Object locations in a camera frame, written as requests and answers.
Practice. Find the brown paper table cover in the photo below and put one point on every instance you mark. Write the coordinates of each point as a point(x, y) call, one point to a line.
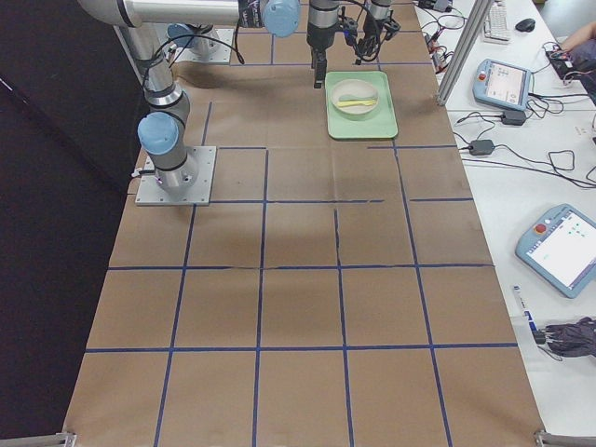
point(333, 293)

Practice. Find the black power adapter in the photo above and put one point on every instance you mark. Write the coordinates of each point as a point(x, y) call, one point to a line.
point(481, 147)

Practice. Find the grey-green plastic spoon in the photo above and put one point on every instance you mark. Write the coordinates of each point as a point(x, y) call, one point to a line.
point(352, 98)

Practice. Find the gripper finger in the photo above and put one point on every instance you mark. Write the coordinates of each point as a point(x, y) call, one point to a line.
point(363, 51)
point(319, 70)

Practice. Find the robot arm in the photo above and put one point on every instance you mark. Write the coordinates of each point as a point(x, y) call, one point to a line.
point(156, 35)
point(326, 19)

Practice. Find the light green tray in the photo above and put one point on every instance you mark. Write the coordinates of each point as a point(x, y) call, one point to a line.
point(380, 124)

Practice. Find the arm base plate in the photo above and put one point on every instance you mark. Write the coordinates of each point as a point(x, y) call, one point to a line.
point(191, 184)
point(214, 50)

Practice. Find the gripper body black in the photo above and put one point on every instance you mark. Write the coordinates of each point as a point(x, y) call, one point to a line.
point(371, 43)
point(319, 39)

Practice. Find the black backdrop curtain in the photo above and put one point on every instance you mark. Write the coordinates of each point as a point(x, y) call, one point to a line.
point(70, 103)

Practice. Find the yellow plastic fork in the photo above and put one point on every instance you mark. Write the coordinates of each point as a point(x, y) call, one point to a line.
point(357, 103)

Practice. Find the aluminium frame post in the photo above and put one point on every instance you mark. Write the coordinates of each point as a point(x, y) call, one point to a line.
point(477, 16)

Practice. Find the teach pendant near tray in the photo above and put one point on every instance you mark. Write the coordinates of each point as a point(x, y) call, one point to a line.
point(502, 84)

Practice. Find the white round plate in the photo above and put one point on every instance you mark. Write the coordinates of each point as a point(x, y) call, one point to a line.
point(356, 87)

